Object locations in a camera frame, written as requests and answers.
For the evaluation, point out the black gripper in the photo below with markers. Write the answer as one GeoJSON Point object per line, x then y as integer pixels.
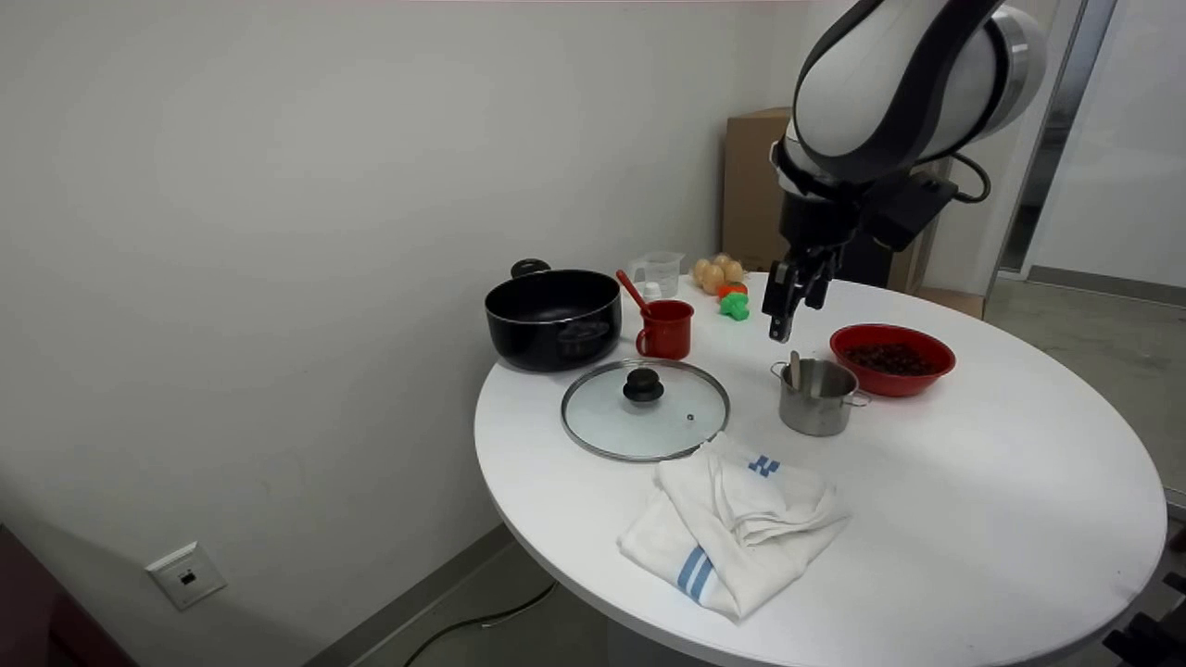
{"type": "Point", "coordinates": [828, 224]}

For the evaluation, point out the dark coffee beans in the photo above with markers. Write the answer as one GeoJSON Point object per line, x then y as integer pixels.
{"type": "Point", "coordinates": [890, 360]}

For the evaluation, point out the small silver steel pot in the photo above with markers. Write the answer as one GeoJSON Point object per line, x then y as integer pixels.
{"type": "Point", "coordinates": [816, 412]}

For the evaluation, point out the red orange bowl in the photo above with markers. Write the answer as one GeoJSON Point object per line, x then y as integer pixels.
{"type": "Point", "coordinates": [927, 372]}

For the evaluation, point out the glass lid with black knob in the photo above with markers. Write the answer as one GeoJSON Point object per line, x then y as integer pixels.
{"type": "Point", "coordinates": [672, 426]}

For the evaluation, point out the red plastic spoon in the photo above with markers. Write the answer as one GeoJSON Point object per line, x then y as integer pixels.
{"type": "Point", "coordinates": [632, 289]}

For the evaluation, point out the black cooking pot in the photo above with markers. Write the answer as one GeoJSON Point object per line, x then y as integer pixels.
{"type": "Point", "coordinates": [550, 328]}

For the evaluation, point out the orange toy tomato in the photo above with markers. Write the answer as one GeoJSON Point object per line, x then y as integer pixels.
{"type": "Point", "coordinates": [730, 289]}

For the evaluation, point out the upright brown cardboard sheet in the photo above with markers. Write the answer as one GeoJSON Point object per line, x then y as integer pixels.
{"type": "Point", "coordinates": [745, 197]}

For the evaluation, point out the red cup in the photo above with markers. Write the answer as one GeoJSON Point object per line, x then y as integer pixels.
{"type": "Point", "coordinates": [670, 335]}

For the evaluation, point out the white towel with blue stripes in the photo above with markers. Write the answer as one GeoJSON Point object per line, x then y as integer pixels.
{"type": "Point", "coordinates": [743, 530]}

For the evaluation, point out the black metal stand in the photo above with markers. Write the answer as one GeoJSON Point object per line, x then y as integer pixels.
{"type": "Point", "coordinates": [1154, 644]}

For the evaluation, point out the grey metal door frame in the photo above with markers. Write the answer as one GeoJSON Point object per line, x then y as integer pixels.
{"type": "Point", "coordinates": [1050, 149]}

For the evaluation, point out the white wall socket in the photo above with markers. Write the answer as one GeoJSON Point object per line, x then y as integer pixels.
{"type": "Point", "coordinates": [188, 576]}

